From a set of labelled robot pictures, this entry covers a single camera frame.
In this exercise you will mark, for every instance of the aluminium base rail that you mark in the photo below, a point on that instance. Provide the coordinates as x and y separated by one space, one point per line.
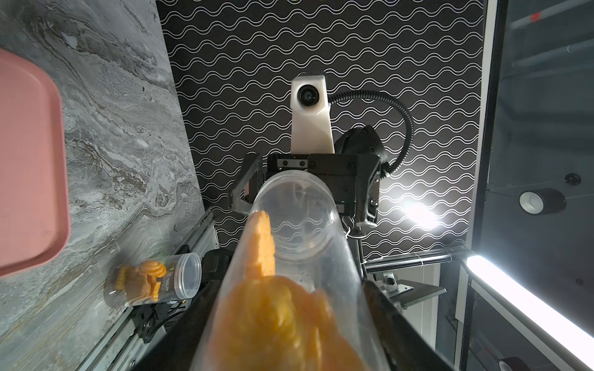
140 328

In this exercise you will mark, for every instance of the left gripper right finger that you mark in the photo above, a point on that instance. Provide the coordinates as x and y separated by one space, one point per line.
404 347

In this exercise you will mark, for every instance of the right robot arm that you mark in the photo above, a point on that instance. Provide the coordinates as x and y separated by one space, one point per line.
365 140

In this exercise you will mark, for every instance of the pink plastic tray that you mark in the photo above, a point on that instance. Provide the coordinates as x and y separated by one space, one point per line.
35 220

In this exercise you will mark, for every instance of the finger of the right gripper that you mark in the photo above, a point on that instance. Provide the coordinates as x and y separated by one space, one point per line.
246 184
367 181

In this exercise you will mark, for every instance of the clear jar near rail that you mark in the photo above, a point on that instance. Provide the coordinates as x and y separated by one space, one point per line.
157 280

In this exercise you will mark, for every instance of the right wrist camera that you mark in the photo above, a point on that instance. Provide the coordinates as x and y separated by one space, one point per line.
311 131

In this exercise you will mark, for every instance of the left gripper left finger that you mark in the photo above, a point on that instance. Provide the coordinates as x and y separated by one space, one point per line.
178 348

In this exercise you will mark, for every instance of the clear jar yellow cookies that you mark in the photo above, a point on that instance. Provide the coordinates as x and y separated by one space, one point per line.
292 298

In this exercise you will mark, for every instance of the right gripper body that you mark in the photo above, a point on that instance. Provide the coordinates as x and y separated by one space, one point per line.
337 171

